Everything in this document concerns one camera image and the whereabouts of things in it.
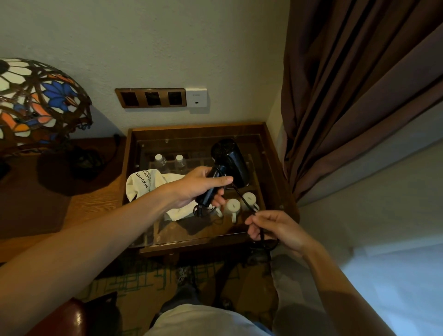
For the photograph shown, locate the clear water bottle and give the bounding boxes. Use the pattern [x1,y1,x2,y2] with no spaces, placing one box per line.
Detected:
[152,154,170,174]
[173,154,189,175]

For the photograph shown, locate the wooden desk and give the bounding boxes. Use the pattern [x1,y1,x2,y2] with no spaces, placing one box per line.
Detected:
[0,137,131,264]

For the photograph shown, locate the black lamp cable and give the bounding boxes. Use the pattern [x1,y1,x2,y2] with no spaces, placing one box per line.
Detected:
[103,134,122,167]

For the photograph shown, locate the stained glass table lamp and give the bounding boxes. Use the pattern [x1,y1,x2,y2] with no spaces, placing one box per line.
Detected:
[0,58,104,180]

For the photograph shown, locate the white drawstring cloth bag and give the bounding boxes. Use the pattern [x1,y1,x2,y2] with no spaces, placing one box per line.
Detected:
[125,168,198,222]

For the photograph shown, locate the person's left forearm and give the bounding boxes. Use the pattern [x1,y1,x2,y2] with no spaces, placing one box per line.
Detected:
[0,183,180,336]

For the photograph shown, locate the person's dark jeans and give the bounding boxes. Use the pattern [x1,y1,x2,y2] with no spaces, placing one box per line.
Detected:
[149,256,274,333]

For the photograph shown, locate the person's left hand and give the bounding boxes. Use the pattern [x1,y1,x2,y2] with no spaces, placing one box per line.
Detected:
[166,166,234,210]

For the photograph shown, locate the white wall socket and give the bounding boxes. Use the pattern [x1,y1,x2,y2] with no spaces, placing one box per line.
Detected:
[185,88,208,108]

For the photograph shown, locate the bronze triple wall socket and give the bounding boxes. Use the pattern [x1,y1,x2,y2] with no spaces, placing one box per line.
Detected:
[114,88,187,109]

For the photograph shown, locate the person's patterned shoe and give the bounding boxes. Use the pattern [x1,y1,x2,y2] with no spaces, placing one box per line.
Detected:
[174,264,198,288]

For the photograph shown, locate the brown curtain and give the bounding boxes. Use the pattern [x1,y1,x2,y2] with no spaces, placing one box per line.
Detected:
[280,0,443,208]

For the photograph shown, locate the wooden glass-top cabinet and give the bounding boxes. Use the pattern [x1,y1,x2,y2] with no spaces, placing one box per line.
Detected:
[119,121,300,258]

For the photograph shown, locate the person's right hand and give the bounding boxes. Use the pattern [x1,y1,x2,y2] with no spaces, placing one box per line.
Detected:
[245,210,312,257]

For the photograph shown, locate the person's right forearm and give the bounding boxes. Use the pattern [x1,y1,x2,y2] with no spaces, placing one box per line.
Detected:
[301,239,395,336]

